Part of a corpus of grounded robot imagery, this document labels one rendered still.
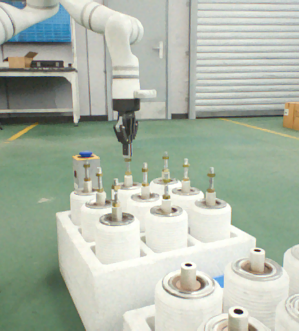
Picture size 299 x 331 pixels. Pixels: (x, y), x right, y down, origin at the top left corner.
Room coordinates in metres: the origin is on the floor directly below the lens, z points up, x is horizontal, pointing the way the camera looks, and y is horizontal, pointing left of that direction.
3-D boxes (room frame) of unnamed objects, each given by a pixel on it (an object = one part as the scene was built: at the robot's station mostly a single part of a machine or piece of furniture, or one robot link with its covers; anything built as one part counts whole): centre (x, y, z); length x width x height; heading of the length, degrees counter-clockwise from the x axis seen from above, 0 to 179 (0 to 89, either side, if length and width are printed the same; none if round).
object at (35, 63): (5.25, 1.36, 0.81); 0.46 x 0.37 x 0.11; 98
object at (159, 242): (0.79, -0.04, 0.16); 0.10 x 0.10 x 0.18
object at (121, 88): (1.00, 0.04, 0.53); 0.11 x 0.09 x 0.06; 70
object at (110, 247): (0.74, 0.07, 0.16); 0.10 x 0.10 x 0.18
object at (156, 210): (0.79, -0.04, 0.25); 0.08 x 0.08 x 0.01
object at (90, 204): (0.85, 0.12, 0.25); 0.08 x 0.08 x 0.01
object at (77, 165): (1.13, 0.20, 0.16); 0.07 x 0.07 x 0.31; 24
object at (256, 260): (0.52, -0.16, 0.26); 0.02 x 0.02 x 0.03
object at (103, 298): (0.90, 0.01, 0.09); 0.39 x 0.39 x 0.18; 24
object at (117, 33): (1.00, 0.06, 0.62); 0.09 x 0.07 x 0.15; 148
